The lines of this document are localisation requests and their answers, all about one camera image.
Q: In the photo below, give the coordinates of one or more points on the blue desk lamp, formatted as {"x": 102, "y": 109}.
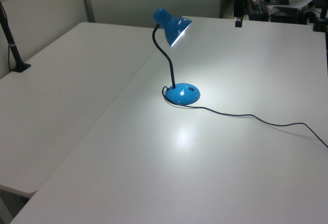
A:
{"x": 182, "y": 96}

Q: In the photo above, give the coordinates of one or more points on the dark robot gripper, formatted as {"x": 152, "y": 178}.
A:
{"x": 238, "y": 7}

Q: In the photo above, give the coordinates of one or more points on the white paper sheet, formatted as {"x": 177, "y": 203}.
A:
{"x": 294, "y": 5}

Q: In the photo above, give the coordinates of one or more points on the black equipment box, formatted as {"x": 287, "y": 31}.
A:
{"x": 287, "y": 16}

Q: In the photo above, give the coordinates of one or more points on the black camera stand with clamp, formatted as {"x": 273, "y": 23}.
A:
{"x": 320, "y": 19}
{"x": 14, "y": 47}

